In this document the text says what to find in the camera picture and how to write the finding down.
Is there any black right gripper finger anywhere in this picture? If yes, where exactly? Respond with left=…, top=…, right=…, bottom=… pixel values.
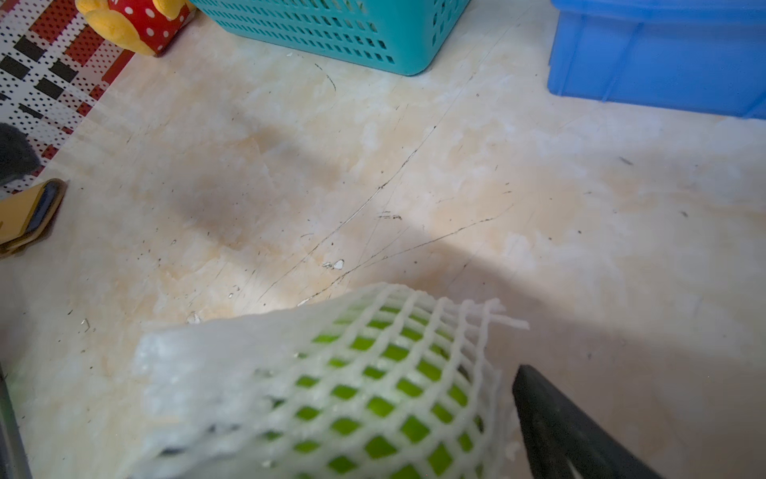
left=513, top=364, right=659, bottom=478

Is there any green custard apple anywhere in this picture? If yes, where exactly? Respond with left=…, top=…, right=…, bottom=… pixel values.
left=257, top=297, right=496, bottom=478

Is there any blue plastic tray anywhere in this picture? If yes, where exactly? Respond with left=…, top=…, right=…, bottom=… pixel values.
left=548, top=1, right=765, bottom=119

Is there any teal plastic basket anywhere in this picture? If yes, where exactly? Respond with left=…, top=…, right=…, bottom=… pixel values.
left=194, top=0, right=469, bottom=77

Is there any yellow block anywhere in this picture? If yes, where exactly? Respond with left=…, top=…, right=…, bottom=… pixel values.
left=1, top=179, right=68, bottom=257

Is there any yellow red plush toy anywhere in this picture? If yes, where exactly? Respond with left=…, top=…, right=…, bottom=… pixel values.
left=76, top=0, right=197, bottom=57

